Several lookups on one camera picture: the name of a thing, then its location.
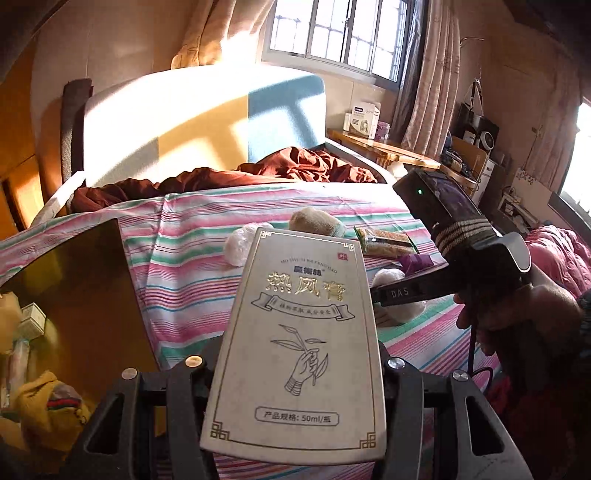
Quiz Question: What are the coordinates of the white product carton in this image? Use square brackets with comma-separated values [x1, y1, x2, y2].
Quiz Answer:
[347, 102, 382, 139]

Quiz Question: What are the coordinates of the beige curtain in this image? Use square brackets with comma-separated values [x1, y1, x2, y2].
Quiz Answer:
[394, 0, 462, 160]

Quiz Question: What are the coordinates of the yellow fuzzy sock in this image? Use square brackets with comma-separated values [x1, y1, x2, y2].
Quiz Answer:
[288, 207, 347, 238]

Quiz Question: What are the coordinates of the yellowish curtain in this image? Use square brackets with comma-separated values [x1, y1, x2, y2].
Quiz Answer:
[171, 0, 278, 70]

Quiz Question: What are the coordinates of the barred window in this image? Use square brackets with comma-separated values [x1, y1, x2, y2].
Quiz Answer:
[263, 0, 416, 84]

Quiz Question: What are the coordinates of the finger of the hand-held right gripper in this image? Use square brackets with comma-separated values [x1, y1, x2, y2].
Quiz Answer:
[369, 268, 455, 309]

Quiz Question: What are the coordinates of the purple cloth pouch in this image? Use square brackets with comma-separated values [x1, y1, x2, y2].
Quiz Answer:
[399, 253, 446, 278]

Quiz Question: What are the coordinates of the white fluffy ball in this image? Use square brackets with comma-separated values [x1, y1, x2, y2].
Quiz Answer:
[224, 223, 273, 268]
[372, 268, 428, 328]

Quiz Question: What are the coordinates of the pink quilt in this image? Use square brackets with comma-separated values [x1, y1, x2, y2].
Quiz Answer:
[524, 225, 591, 301]

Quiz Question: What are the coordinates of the wooden side table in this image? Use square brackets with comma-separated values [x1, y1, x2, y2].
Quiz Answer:
[327, 128, 441, 171]

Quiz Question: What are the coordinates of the cracker packet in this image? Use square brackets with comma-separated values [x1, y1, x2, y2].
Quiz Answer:
[353, 225, 419, 257]

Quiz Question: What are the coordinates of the small white box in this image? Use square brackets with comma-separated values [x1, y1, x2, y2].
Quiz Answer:
[18, 302, 47, 337]

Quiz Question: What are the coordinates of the pale bed headboard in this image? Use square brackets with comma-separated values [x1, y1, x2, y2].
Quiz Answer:
[81, 68, 328, 188]

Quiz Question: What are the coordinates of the bright side window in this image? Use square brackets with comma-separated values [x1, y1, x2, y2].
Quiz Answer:
[558, 99, 591, 204]

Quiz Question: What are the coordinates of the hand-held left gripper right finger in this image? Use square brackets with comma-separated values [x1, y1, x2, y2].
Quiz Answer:
[372, 342, 536, 480]

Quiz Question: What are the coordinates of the person's red garment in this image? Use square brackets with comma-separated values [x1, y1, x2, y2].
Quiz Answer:
[485, 369, 591, 480]

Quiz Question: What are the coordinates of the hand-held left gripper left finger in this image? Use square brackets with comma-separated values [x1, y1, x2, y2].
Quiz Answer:
[60, 355, 220, 480]

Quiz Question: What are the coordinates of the maroon blanket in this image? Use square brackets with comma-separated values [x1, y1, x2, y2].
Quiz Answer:
[71, 147, 379, 214]

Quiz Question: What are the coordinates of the black cable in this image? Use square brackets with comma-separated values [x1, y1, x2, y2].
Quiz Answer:
[466, 295, 499, 377]

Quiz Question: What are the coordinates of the white carton with gold print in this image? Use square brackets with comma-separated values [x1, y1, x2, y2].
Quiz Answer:
[199, 227, 387, 466]

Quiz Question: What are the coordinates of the yellow sock with logo patch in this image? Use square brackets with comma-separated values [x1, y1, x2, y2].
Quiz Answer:
[11, 371, 93, 455]

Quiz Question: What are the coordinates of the person's right hand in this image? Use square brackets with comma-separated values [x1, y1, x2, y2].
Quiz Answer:
[452, 281, 585, 356]

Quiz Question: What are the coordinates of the cluttered shelf unit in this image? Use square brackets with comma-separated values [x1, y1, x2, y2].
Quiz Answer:
[443, 83, 502, 190]

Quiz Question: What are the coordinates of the dark red storage box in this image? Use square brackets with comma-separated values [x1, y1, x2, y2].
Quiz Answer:
[0, 219, 162, 480]

